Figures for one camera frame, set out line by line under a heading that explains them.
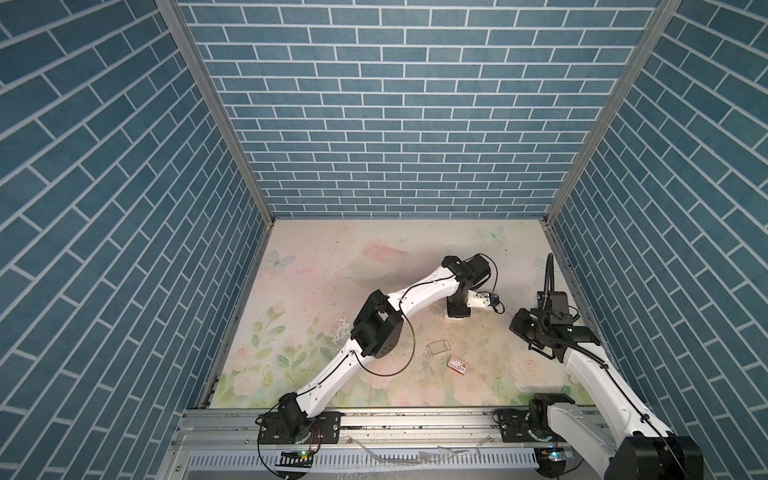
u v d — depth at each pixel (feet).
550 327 2.07
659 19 2.35
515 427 2.42
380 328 1.97
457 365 2.72
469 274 2.30
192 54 2.51
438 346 2.88
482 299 2.71
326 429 2.41
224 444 2.42
